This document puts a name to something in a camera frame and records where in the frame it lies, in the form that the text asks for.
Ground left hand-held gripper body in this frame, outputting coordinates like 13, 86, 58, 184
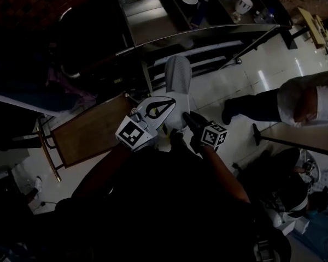
115, 112, 158, 150

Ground wooden pole with metal tip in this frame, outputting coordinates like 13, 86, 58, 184
36, 126, 63, 182

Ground wooden table with black legs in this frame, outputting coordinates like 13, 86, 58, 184
252, 122, 328, 158

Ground clear plastic bottles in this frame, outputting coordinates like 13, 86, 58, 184
253, 7, 276, 24

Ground person's right forearm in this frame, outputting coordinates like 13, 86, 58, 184
201, 145, 251, 204

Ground black metal clothes rack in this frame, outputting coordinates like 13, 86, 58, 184
35, 113, 66, 171

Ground person's black clothing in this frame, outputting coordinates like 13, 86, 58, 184
54, 135, 290, 262

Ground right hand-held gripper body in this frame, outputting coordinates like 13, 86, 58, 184
190, 121, 229, 154

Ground white grey sock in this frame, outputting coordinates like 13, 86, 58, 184
163, 55, 193, 130

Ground stainless steel kitchen counter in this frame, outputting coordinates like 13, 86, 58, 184
58, 0, 293, 92

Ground white striped cup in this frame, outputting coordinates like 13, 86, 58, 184
234, 0, 254, 15

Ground white round dish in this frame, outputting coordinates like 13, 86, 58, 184
313, 154, 328, 174

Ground light wooden chair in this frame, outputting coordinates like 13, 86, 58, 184
297, 6, 326, 50

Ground person's left forearm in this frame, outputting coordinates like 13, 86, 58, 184
71, 143, 133, 199

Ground blue-grey hanging garment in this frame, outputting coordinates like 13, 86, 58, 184
0, 72, 80, 114

